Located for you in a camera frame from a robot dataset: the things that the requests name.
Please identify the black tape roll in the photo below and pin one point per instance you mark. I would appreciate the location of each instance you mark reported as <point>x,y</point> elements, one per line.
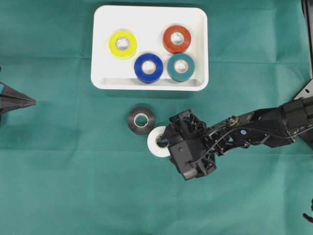
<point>141,120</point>

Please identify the teal tape roll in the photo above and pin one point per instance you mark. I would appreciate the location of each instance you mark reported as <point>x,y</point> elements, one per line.
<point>180,67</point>

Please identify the blue tape roll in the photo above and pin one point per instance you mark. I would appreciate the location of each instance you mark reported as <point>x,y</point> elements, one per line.
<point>148,68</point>

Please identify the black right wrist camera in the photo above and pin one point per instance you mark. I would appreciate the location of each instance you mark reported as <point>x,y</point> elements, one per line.
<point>183,154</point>

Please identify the white plastic tray case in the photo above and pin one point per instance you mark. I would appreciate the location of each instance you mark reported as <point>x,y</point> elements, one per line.
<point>147,24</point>

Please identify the white tape roll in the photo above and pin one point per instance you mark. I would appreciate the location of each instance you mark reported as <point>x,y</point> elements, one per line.
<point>152,143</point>

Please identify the yellow tape roll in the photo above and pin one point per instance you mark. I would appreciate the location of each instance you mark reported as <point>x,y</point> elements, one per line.
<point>123,44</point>

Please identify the red tape roll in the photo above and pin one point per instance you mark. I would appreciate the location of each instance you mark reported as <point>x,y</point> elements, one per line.
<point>176,39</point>

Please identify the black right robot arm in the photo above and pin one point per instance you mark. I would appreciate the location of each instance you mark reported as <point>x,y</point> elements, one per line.
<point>273,127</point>

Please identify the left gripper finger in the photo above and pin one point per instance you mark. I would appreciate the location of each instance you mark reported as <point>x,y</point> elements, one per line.
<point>10,104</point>
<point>8,92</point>

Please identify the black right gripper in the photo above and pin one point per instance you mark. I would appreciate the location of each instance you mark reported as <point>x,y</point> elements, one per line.
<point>186,126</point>

